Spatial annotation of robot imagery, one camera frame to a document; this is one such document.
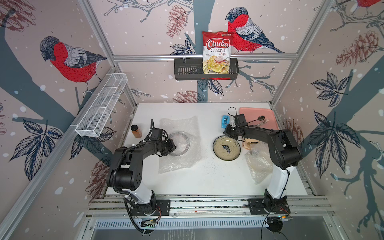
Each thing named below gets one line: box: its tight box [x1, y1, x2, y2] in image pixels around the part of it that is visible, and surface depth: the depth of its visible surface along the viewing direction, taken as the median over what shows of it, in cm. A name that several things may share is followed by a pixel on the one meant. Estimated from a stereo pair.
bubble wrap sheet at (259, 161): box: [244, 141, 274, 185], surface depth 87 cm
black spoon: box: [247, 115, 266, 124], surface depth 112 cm
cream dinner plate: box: [212, 135, 241, 161], surface depth 97 cm
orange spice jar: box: [130, 124, 142, 139], surface depth 99 cm
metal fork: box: [256, 118, 270, 127], surface depth 109 cm
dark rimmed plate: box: [167, 131, 192, 157], surface depth 97 cm
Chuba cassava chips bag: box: [202, 31, 234, 75], surface depth 87 cm
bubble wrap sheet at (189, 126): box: [158, 116, 202, 174], surface depth 97 cm
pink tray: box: [239, 107, 280, 130], surface depth 112 cm
